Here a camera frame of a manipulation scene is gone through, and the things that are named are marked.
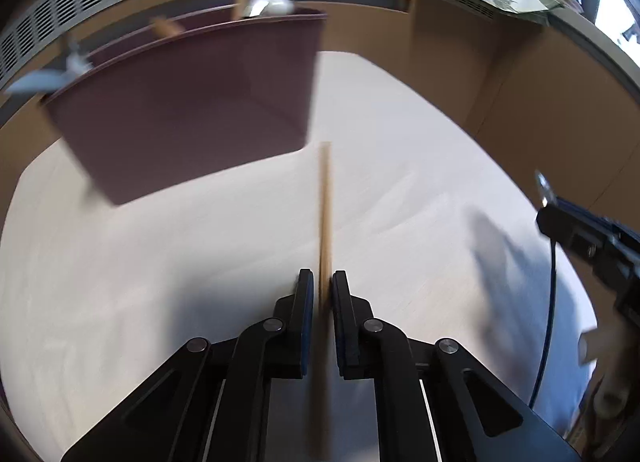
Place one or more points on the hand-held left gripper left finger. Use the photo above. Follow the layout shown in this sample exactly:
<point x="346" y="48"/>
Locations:
<point x="306" y="332"/>

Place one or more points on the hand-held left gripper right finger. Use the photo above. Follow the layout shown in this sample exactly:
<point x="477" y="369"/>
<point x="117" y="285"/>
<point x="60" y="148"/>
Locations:
<point x="339" y="337"/>

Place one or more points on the grey-blue spoon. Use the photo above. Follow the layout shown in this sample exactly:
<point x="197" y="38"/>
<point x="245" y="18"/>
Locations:
<point x="45" y="79"/>

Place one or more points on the purple utensil holder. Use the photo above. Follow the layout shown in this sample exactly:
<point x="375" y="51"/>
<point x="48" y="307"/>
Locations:
<point x="190" y="107"/>

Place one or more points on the short grey vent grille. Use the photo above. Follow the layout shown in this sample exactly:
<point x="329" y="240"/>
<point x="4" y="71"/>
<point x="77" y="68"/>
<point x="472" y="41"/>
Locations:
<point x="465" y="1"/>

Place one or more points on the wooden spoon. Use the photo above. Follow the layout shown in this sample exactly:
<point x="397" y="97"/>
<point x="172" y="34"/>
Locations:
<point x="166" y="26"/>

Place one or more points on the wooden cabinet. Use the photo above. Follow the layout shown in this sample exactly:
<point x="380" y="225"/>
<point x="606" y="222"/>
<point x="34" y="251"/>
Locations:
<point x="450" y="67"/>

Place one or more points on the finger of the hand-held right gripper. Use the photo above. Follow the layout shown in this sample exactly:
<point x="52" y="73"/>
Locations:
<point x="595" y="214"/>
<point x="570" y="232"/>

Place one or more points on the person's right hand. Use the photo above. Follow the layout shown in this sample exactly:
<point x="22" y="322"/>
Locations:
<point x="597" y="344"/>

